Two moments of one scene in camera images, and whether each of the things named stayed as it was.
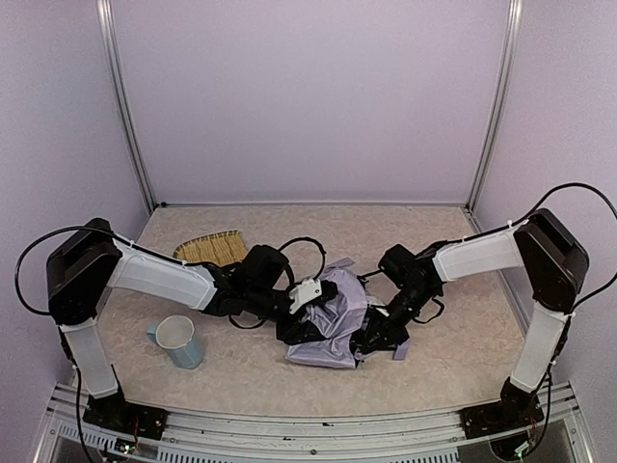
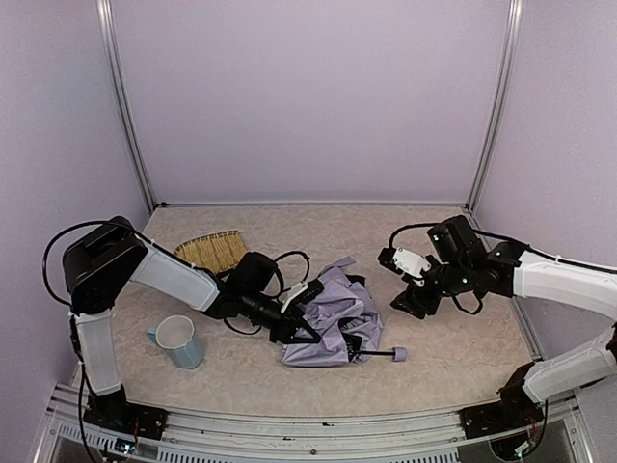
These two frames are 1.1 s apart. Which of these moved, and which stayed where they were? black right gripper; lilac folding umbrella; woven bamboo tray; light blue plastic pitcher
Moved: black right gripper
Stayed: woven bamboo tray; light blue plastic pitcher; lilac folding umbrella
